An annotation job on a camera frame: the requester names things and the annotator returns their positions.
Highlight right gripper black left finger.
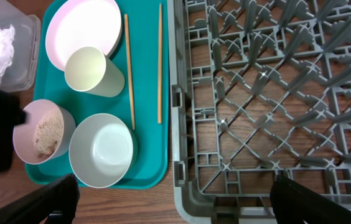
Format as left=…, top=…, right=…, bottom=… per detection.
left=0, top=174, right=80, bottom=224

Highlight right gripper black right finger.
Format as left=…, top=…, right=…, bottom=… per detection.
left=270, top=175, right=351, bottom=224

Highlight rice food scraps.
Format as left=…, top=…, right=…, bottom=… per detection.
left=33, top=110, right=63, bottom=157

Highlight pink bowl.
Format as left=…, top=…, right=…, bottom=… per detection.
left=12, top=99, right=76, bottom=165

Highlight grey-white bowl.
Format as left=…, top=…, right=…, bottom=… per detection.
left=68, top=113, right=139, bottom=189

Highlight cream cup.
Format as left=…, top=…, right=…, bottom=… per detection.
left=64, top=47, right=125, bottom=98

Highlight pink plate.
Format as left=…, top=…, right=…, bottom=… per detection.
left=45, top=0, right=122, bottom=71

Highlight grey dishwasher rack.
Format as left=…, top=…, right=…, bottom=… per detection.
left=167, top=0, right=351, bottom=223

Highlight clear plastic bin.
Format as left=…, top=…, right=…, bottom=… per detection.
left=0, top=0, right=41, bottom=92

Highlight teal serving tray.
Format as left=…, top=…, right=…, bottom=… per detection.
left=34, top=1, right=169, bottom=189

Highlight wooden chopstick left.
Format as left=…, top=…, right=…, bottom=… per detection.
left=124, top=14, right=136, bottom=130

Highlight wooden chopstick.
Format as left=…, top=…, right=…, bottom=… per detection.
left=157, top=3, right=162, bottom=124
left=124, top=14, right=136, bottom=130

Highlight wooden chopstick right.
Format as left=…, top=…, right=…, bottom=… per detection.
left=157, top=3, right=162, bottom=124

